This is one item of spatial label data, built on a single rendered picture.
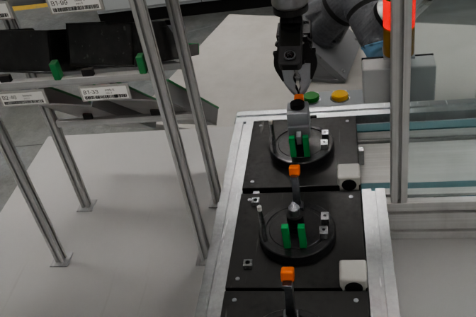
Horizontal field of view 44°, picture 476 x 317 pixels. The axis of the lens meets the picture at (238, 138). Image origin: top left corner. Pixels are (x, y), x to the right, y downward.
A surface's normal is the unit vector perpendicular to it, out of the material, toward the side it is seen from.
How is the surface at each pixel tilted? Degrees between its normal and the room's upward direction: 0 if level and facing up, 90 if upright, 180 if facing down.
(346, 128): 0
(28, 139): 1
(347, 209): 0
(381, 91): 90
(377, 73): 90
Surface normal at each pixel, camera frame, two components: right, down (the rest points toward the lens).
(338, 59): 0.56, -0.49
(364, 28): -0.84, 0.08
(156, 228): -0.15, -0.80
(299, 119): -0.11, 0.60
